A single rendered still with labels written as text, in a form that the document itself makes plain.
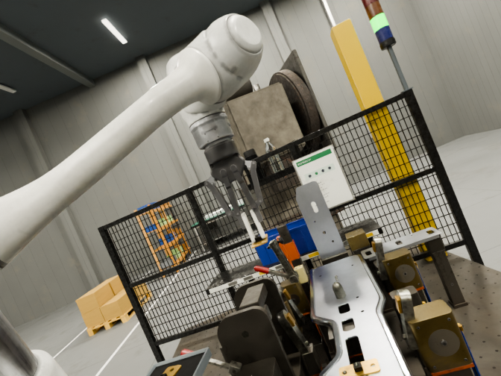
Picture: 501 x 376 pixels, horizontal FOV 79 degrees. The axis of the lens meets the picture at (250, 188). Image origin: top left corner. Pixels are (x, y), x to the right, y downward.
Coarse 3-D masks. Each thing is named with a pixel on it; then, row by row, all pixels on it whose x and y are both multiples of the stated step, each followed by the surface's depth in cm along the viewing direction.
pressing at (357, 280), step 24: (336, 264) 123; (360, 264) 114; (312, 288) 110; (360, 288) 97; (312, 312) 94; (336, 312) 89; (360, 312) 84; (336, 336) 77; (360, 336) 74; (384, 336) 70; (336, 360) 69; (384, 360) 63
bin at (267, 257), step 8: (288, 224) 162; (296, 224) 160; (304, 224) 159; (272, 232) 165; (296, 232) 145; (304, 232) 144; (296, 240) 145; (304, 240) 144; (312, 240) 143; (256, 248) 152; (264, 248) 151; (304, 248) 145; (312, 248) 144; (264, 256) 151; (272, 256) 150; (264, 264) 152
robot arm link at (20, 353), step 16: (0, 320) 67; (0, 336) 67; (16, 336) 72; (0, 352) 67; (16, 352) 71; (32, 352) 83; (0, 368) 68; (16, 368) 72; (32, 368) 77; (48, 368) 81
